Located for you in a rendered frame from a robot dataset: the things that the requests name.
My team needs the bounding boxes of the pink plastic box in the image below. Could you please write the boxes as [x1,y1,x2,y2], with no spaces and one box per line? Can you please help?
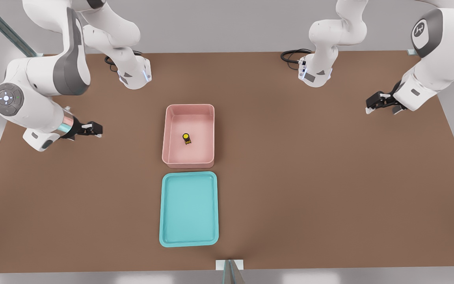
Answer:
[162,104,216,170]

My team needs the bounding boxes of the pale blue-green tray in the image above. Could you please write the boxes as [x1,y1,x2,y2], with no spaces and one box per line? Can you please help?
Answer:
[159,171,220,248]

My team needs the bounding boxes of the black cable loop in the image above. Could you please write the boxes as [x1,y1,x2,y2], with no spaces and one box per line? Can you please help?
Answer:
[281,49,313,71]
[104,50,143,74]

